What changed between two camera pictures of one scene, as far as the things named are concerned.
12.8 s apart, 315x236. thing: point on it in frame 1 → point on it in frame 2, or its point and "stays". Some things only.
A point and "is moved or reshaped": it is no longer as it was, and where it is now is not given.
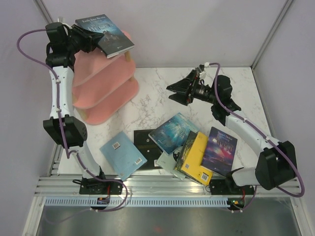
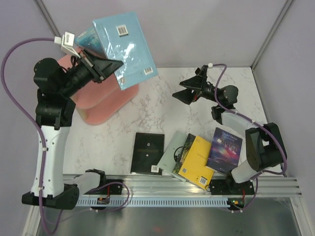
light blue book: [124, 155] → [122, 39]
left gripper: [91, 40] → [99, 68]
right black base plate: [221, 187] stays
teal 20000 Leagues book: [172, 134] is moved or reshaped
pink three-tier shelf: [103, 87] stays
